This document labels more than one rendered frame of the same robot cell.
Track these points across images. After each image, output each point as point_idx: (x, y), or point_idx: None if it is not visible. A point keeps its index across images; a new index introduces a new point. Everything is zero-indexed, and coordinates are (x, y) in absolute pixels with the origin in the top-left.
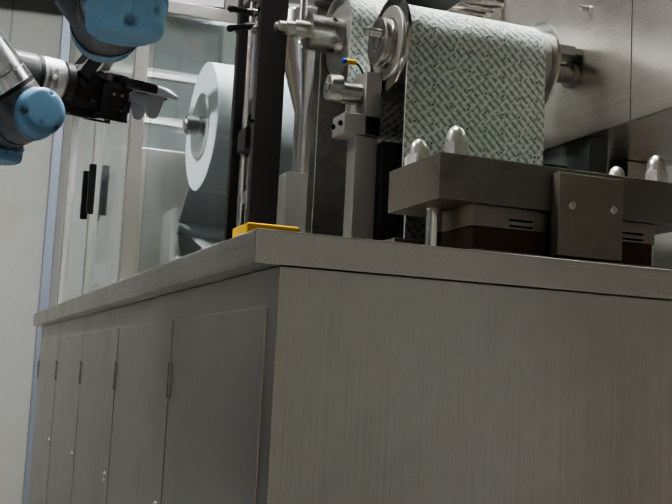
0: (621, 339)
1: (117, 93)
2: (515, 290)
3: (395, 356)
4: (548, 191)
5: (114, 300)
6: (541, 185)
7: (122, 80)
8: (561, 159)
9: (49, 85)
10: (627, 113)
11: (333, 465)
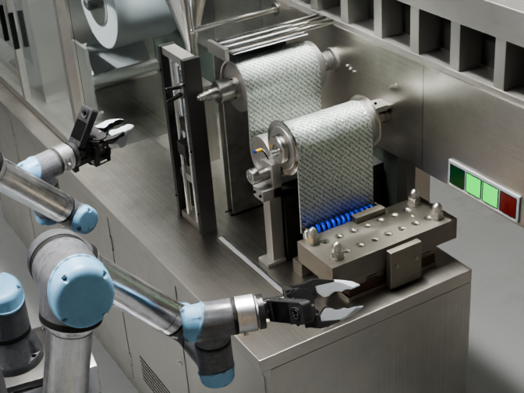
0: (422, 320)
1: (102, 147)
2: (373, 326)
3: (323, 377)
4: (384, 259)
5: (107, 217)
6: (380, 257)
7: (105, 143)
8: (379, 154)
9: (67, 168)
10: (420, 164)
11: None
